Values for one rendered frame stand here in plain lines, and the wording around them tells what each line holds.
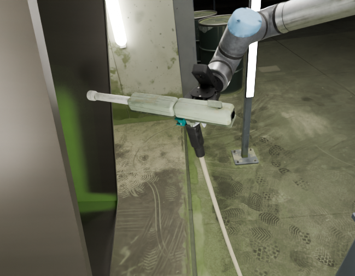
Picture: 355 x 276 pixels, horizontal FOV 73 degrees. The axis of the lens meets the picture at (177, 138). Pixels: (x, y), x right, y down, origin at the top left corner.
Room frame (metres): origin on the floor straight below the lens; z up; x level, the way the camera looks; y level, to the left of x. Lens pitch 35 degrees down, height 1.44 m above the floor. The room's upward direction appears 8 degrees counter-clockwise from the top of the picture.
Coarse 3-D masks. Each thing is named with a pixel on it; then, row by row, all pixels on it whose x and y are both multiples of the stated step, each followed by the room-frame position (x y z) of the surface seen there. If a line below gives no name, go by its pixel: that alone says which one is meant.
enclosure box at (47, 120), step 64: (0, 0) 0.30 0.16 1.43; (64, 0) 0.89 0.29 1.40; (0, 64) 0.30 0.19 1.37; (64, 64) 0.89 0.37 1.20; (0, 128) 0.30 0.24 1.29; (64, 128) 0.89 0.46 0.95; (0, 192) 0.29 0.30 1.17; (64, 192) 0.30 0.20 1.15; (0, 256) 0.29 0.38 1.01; (64, 256) 0.30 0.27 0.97
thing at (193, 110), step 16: (96, 96) 0.73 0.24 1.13; (112, 96) 0.70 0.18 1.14; (128, 96) 0.67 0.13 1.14; (144, 96) 0.64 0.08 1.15; (160, 96) 0.62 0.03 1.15; (144, 112) 0.63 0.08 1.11; (160, 112) 0.58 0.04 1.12; (176, 112) 0.55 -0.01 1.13; (192, 112) 0.53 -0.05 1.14; (208, 112) 0.51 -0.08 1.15; (224, 112) 0.49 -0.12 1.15; (192, 128) 0.56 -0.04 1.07; (192, 144) 0.58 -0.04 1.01
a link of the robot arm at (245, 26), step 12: (240, 12) 0.77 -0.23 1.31; (252, 12) 0.77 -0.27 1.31; (228, 24) 0.77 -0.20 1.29; (240, 24) 0.73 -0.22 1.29; (252, 24) 0.72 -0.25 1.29; (264, 24) 0.78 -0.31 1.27; (228, 36) 0.76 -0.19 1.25; (240, 36) 0.73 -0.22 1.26; (252, 36) 0.73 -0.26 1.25; (228, 48) 0.76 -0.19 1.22; (240, 48) 0.75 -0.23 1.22
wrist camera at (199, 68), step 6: (198, 66) 0.64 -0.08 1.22; (204, 66) 0.63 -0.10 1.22; (192, 72) 0.64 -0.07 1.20; (198, 72) 0.63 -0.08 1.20; (204, 72) 0.62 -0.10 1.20; (210, 72) 0.65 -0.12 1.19; (198, 78) 0.66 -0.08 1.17; (204, 78) 0.65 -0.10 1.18; (210, 78) 0.65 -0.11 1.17; (210, 84) 0.67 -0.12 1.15; (216, 84) 0.69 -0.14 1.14
